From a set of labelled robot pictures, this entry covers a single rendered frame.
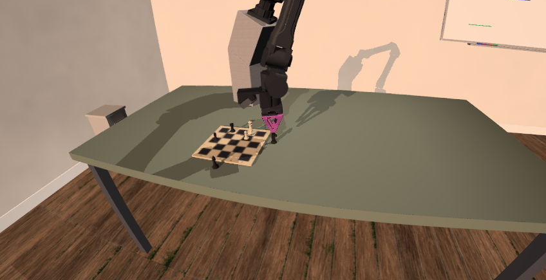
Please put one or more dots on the tan and black chessboard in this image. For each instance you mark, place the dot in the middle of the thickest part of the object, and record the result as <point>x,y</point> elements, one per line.
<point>232,147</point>

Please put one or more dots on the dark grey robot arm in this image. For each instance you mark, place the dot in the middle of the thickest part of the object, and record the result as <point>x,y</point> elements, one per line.
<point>276,59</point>

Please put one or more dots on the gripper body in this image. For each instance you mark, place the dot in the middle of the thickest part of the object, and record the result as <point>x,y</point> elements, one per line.
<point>276,108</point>

